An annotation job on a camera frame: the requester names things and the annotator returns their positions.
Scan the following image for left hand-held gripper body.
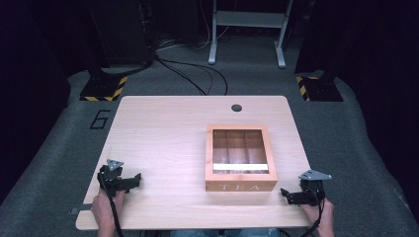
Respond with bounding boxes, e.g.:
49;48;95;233
96;158;130;198

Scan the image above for black floor cables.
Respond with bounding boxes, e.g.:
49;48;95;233
153;33;229;97

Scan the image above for person's left hand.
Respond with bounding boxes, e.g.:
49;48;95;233
90;189;126;229

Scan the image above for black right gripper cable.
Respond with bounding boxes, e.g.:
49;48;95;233
279;191;326;237

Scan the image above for black base with yellow stripes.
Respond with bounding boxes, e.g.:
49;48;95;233
294;75;345;103
79;75;128;103

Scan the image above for grey tape strip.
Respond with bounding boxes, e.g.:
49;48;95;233
69;203;94;216

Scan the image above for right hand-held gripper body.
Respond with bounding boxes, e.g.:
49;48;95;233
297;169;333;207

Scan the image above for dark curtain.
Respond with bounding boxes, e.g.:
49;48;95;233
0;0;100;205
294;0;419;211

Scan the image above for white metal stand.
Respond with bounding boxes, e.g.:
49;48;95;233
208;0;294;69

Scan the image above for black cabinet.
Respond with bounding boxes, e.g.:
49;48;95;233
86;0;156;68

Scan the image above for person's blue jeans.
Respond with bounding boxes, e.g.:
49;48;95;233
169;228;282;237

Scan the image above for wooden tea box glass lid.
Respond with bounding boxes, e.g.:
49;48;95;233
205;123;279;193

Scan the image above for person's right hand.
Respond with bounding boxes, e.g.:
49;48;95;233
300;197;336;237

